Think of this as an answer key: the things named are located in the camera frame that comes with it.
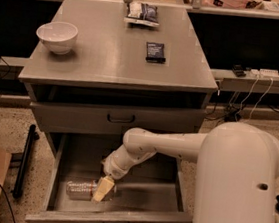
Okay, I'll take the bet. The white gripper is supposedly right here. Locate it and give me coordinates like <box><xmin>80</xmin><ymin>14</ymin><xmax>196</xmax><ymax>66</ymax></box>
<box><xmin>92</xmin><ymin>154</ymin><xmax>129</xmax><ymax>202</ymax></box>

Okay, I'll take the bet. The clear plastic water bottle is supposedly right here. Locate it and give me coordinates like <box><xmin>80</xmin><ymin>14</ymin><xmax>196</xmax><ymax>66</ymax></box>
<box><xmin>64</xmin><ymin>177</ymin><xmax>118</xmax><ymax>205</ymax></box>

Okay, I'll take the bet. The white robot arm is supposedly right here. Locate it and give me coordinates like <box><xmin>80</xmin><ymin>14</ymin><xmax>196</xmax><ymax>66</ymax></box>
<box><xmin>93</xmin><ymin>122</ymin><xmax>279</xmax><ymax>223</ymax></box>

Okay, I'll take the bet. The open grey middle drawer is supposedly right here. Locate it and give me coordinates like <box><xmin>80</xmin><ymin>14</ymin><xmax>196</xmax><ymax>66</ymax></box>
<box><xmin>25</xmin><ymin>133</ymin><xmax>193</xmax><ymax>223</ymax></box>

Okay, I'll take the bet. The grey top drawer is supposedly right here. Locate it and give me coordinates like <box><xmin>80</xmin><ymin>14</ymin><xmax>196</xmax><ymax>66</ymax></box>
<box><xmin>31</xmin><ymin>102</ymin><xmax>205</xmax><ymax>134</ymax></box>

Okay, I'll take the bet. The grey drawer cabinet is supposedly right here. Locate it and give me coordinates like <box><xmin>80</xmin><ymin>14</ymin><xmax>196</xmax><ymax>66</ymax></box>
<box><xmin>9</xmin><ymin>0</ymin><xmax>227</xmax><ymax>173</ymax></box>

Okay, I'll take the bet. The black tube on floor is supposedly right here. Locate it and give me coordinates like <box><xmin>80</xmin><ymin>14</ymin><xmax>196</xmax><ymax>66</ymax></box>
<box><xmin>12</xmin><ymin>124</ymin><xmax>40</xmax><ymax>199</ymax></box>

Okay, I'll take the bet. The dark blue snack bar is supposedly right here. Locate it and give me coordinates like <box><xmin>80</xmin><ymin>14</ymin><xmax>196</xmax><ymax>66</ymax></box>
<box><xmin>146</xmin><ymin>42</ymin><xmax>166</xmax><ymax>64</ymax></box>

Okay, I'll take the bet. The black power adapter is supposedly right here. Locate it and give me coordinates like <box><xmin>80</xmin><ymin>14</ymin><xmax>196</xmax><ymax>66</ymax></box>
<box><xmin>224</xmin><ymin>112</ymin><xmax>242</xmax><ymax>122</ymax></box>

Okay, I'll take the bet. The white ceramic bowl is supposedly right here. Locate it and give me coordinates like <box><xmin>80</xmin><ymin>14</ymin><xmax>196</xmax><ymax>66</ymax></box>
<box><xmin>36</xmin><ymin>21</ymin><xmax>78</xmax><ymax>55</ymax></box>

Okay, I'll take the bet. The small black device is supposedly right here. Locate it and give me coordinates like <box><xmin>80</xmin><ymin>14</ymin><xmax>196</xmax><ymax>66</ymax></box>
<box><xmin>232</xmin><ymin>64</ymin><xmax>245</xmax><ymax>78</ymax></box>

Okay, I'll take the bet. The blue white snack bag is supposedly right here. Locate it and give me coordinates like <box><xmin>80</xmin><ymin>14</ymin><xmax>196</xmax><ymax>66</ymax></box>
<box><xmin>124</xmin><ymin>1</ymin><xmax>159</xmax><ymax>27</ymax></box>

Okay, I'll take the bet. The white power strip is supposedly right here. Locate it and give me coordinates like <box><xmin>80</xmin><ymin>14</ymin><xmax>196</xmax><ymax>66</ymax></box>
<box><xmin>250</xmin><ymin>69</ymin><xmax>279</xmax><ymax>80</ymax></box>

